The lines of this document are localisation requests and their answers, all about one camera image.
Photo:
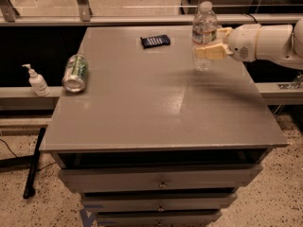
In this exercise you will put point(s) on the metal window railing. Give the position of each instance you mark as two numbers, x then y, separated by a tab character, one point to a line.
113	12

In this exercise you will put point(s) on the black floor stand leg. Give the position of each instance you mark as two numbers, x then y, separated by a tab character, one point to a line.
29	189

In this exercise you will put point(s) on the white pump lotion bottle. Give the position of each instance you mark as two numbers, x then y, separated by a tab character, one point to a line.
37	81

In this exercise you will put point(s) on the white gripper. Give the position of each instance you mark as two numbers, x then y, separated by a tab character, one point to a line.
242	42

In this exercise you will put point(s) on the green aluminium soda can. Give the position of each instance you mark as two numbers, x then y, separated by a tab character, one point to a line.
75	74

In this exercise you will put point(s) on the grey drawer cabinet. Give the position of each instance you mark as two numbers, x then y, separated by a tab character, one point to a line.
151	140

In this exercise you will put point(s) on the clear plastic water bottle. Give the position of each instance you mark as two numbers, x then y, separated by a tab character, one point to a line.
204	29

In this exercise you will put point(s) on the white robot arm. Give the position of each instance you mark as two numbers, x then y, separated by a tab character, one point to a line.
280	44

